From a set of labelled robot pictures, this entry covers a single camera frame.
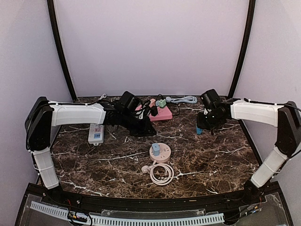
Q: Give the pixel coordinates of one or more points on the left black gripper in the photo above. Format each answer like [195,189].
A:
[144,131]

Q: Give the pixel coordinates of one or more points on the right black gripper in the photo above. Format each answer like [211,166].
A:
[201,124]

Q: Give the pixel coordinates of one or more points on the bright blue plug adapter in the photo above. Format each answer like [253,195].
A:
[199,131]

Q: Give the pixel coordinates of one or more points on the light blue plug adapter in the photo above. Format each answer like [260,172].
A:
[155,149]

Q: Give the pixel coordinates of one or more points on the pink triangular power socket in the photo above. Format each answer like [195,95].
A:
[163,114]

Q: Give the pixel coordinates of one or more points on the pink round power socket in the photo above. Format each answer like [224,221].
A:
[164,156]

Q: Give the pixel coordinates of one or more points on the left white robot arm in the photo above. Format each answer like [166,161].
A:
[128,111]

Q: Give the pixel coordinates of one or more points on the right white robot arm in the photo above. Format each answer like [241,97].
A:
[285,117]

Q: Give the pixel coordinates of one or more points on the pink cube plug adapter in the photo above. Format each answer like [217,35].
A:
[152,102]

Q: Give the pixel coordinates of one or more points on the green plug adapter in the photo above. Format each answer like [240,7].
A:
[161,103]

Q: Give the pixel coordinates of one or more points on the white power strip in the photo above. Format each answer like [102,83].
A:
[96,130]

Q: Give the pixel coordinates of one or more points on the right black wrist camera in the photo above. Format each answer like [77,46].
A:
[210,99]

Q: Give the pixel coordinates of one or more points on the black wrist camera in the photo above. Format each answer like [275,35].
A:
[129,101]
[210,99]

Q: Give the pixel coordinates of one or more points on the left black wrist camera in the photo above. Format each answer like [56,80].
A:
[129,101]

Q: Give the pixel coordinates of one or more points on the black front rail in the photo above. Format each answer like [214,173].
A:
[90,203]

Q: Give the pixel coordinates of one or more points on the white slotted cable duct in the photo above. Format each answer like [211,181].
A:
[130,218]

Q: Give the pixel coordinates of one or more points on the right black frame post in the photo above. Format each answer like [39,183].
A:
[243,49]

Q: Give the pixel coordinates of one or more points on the black frame post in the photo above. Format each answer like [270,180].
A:
[59,49]
[243,49]

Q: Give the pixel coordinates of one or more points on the left black frame post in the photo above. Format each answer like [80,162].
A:
[59,49]

